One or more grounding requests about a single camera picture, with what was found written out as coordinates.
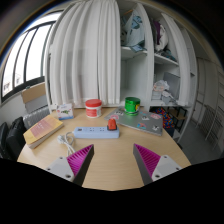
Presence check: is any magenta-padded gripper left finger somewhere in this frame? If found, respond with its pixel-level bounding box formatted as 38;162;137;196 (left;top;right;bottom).
45;143;95;187

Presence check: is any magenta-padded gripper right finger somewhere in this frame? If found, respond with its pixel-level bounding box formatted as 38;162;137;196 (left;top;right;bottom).
132;143;183;186

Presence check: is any yellow book with pink cover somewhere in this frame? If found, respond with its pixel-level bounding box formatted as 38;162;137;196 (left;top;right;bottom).
22;114;64;150

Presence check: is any colourful patterned bag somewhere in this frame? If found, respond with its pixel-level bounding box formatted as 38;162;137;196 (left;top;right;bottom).
153;106;176;130

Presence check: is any light blue power strip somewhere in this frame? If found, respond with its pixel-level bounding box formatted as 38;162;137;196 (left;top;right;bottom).
72;125;120;140

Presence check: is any silver laptop with stickers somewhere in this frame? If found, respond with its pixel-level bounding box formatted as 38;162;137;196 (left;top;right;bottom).
104;107;164;137

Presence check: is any small wooden stool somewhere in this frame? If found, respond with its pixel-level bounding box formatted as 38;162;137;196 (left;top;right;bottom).
168;108;189;131

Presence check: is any small white printed box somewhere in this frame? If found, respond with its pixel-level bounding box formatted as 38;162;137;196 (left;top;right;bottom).
55;102;75;121

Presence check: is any black bag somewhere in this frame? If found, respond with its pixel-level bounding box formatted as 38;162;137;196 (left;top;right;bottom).
0;116;27;161

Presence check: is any grey ribbed suitcase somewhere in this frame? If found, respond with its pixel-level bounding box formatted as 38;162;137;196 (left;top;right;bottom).
22;105;52;130

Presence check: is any white metal rack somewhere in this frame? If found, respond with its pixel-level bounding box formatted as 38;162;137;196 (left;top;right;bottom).
199;104;224;148

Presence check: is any white jar with red lid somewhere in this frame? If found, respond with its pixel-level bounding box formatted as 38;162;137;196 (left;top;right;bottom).
84;98;103;119

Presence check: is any green metal can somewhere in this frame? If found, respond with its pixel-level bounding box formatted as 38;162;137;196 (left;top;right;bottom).
124;96;141;117

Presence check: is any brown cardboard box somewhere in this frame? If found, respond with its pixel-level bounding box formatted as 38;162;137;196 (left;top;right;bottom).
20;82;49;114

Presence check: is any white shelf unit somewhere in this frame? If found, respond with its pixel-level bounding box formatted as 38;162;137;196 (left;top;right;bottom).
118;1;198;109

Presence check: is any white curtain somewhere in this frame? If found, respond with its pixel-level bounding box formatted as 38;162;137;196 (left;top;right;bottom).
44;0;122;109

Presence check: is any dark-framed window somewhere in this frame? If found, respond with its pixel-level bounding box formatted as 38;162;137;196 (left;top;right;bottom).
0;11;63;104

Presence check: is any white power strip cable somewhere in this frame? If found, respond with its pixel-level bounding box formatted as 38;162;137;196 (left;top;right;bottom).
56;131;76;157

